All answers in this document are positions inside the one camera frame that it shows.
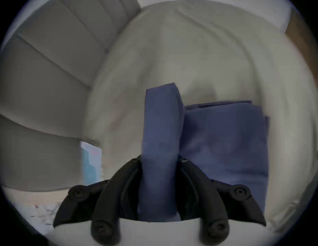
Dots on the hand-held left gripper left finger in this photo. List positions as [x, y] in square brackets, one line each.
[107, 201]

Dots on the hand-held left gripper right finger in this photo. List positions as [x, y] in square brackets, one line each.
[207, 201]

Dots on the dark blue shirt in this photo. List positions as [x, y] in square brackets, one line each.
[215, 147]

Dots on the grey padded headboard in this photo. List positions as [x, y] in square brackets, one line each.
[51, 86]

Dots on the bed with beige sheet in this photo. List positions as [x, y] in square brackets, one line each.
[189, 55]

